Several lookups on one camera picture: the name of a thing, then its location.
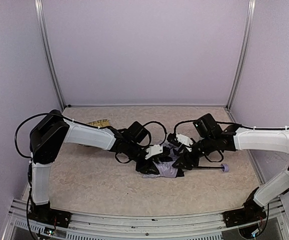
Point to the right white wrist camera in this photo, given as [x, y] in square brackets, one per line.
[178, 139]

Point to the left aluminium frame post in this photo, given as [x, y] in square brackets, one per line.
[39, 9]

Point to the front aluminium rail base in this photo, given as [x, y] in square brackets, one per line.
[93, 226]

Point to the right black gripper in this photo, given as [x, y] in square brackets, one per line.
[184, 157]

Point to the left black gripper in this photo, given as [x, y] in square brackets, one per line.
[146, 162]

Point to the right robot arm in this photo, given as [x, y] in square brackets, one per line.
[262, 143]

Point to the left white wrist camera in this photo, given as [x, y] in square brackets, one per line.
[154, 150]

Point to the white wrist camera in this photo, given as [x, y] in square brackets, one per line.
[154, 150]
[178, 139]

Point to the right aluminium frame post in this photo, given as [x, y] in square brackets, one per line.
[242, 54]

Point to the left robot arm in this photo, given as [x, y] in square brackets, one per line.
[67, 158]

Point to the lilac folding umbrella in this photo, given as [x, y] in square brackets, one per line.
[164, 163]

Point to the woven bamboo tray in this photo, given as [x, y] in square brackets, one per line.
[99, 123]

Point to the aluminium frame post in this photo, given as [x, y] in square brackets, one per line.
[242, 54]
[39, 9]

